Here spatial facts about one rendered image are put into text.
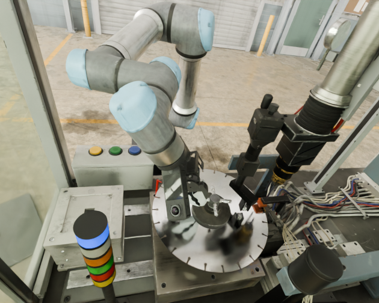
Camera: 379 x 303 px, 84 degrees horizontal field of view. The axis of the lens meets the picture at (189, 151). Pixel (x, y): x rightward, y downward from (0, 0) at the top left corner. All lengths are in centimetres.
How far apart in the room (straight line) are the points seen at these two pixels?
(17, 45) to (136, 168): 48
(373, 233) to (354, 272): 64
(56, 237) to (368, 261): 72
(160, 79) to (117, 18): 592
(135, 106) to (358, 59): 37
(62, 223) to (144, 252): 26
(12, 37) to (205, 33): 48
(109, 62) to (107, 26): 591
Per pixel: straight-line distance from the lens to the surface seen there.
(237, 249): 59
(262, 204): 68
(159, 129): 36
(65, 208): 70
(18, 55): 57
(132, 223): 81
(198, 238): 57
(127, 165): 80
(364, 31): 47
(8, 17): 56
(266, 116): 47
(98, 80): 46
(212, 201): 58
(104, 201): 70
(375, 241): 120
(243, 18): 686
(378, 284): 99
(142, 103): 33
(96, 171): 83
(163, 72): 43
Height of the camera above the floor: 145
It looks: 39 degrees down
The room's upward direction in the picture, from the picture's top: 12 degrees clockwise
